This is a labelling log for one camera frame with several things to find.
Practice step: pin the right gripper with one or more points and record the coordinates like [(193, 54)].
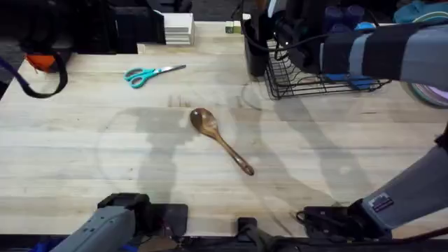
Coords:
[(301, 38)]

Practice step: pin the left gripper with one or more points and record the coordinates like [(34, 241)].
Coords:
[(45, 38)]

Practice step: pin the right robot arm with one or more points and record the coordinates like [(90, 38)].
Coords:
[(413, 196)]

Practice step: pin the wooden spoon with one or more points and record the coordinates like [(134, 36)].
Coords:
[(206, 124)]

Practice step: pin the purple cups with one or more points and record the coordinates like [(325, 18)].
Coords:
[(341, 17)]

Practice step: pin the black cutlery holder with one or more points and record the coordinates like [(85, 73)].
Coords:
[(255, 59)]

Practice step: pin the blue tray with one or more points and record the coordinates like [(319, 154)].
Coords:
[(353, 80)]

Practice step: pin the small green and white blocks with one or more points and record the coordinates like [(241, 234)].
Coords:
[(233, 27)]

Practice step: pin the black box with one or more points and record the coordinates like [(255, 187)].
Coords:
[(138, 28)]

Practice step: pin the stack of white boxes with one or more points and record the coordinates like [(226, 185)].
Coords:
[(179, 29)]

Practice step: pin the teal bag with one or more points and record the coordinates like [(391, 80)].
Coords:
[(420, 10)]

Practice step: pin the purple rimmed plate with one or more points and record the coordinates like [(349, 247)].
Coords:
[(428, 96)]

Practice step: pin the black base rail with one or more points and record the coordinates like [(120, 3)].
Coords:
[(224, 245)]

